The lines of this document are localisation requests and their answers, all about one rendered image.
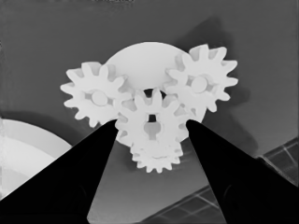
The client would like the white toothed gear keyed hole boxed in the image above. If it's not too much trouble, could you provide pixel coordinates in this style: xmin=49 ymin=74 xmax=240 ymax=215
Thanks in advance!
xmin=114 ymin=88 xmax=196 ymax=151

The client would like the large thick white disc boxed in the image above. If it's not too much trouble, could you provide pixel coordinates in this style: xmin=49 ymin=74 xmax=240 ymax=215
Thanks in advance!
xmin=0 ymin=118 xmax=73 ymax=200

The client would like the small white toothed gear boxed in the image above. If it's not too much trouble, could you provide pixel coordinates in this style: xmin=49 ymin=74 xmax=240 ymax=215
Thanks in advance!
xmin=130 ymin=143 xmax=184 ymax=175

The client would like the white round carrier with pins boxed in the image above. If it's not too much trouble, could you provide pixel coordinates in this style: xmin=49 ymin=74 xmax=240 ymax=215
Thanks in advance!
xmin=105 ymin=41 xmax=207 ymax=143

